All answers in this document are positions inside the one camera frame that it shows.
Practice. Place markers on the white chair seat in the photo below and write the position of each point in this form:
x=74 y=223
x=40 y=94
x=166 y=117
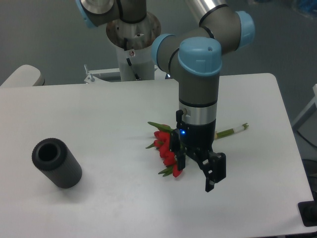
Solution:
x=24 y=76

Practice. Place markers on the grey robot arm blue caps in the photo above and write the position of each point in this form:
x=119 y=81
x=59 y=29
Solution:
x=192 y=59

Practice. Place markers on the white metal base frame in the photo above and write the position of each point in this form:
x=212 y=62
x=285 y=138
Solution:
x=113 y=75

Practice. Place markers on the black ribbed cylindrical vase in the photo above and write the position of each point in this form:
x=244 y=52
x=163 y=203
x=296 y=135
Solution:
x=52 y=157

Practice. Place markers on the red tulip bouquet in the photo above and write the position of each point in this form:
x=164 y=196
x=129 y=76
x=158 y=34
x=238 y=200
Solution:
x=161 y=143

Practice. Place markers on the white furniture at right edge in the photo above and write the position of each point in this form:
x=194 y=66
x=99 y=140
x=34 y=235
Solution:
x=306 y=112

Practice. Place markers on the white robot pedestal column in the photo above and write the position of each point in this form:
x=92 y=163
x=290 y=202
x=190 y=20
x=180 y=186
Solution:
x=132 y=43

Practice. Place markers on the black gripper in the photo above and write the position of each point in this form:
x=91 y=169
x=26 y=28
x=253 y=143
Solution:
x=195 y=141

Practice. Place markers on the black box at table edge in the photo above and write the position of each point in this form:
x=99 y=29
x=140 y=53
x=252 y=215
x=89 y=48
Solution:
x=308 y=212

